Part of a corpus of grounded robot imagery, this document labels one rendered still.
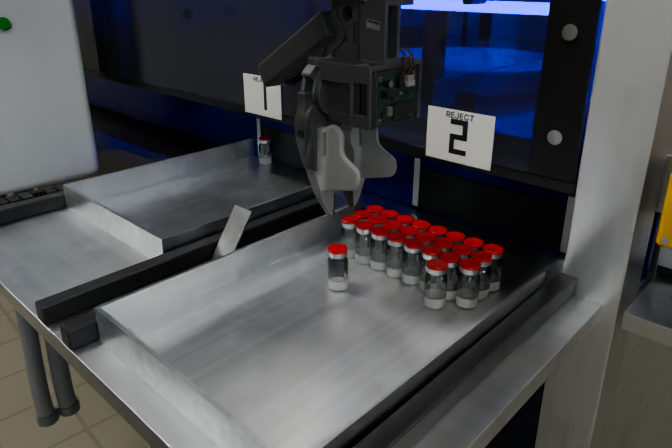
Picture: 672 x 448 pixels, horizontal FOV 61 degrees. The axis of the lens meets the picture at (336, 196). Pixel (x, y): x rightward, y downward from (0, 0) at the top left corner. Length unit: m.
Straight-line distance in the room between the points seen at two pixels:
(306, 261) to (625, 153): 0.35
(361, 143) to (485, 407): 0.26
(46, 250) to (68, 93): 0.52
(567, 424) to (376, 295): 0.27
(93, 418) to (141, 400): 1.40
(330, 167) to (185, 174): 0.48
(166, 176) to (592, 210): 0.63
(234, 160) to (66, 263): 0.40
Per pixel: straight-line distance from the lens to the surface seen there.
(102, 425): 1.87
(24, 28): 1.21
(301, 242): 0.68
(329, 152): 0.52
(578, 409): 0.72
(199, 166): 0.99
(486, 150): 0.64
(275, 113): 0.86
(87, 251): 0.75
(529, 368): 0.53
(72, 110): 1.24
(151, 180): 0.94
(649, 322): 0.64
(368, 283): 0.62
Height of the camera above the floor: 1.19
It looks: 21 degrees down
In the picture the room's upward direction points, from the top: straight up
